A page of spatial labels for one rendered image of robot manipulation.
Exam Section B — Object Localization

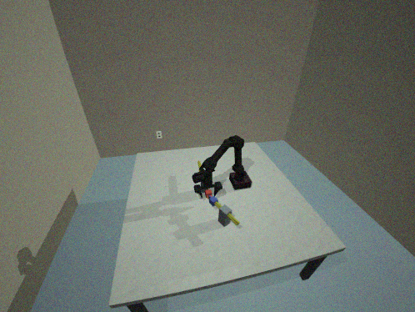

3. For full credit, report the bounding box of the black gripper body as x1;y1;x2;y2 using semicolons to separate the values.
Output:
194;179;223;193

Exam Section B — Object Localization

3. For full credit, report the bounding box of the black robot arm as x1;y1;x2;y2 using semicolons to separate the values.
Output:
192;135;247;184

